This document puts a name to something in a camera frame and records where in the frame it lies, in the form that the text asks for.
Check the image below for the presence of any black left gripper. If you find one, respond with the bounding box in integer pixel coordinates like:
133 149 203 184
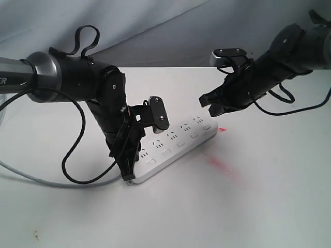
106 113 144 180

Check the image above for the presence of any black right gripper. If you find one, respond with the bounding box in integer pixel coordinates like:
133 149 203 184
199 74 255 117

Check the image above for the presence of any white five-outlet power strip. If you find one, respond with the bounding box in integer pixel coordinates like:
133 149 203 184
126 115 219 185

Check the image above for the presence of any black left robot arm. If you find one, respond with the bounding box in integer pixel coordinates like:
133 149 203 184
1 51 150 181

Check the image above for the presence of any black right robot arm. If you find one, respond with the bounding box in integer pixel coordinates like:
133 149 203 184
199 10 330 117

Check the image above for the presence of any grey backdrop cloth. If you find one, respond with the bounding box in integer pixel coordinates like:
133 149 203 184
1 1 330 67

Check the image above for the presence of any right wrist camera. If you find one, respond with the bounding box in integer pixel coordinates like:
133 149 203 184
209 48 249 74

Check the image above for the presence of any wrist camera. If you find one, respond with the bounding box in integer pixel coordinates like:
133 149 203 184
209 48 249 74
130 96 170 134

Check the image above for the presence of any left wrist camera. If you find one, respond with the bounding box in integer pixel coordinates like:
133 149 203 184
130 96 170 134

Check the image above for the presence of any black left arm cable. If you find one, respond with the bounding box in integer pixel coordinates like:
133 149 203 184
0 25 145 184

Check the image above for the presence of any grey power cable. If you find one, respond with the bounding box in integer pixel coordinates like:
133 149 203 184
0 95 122 188

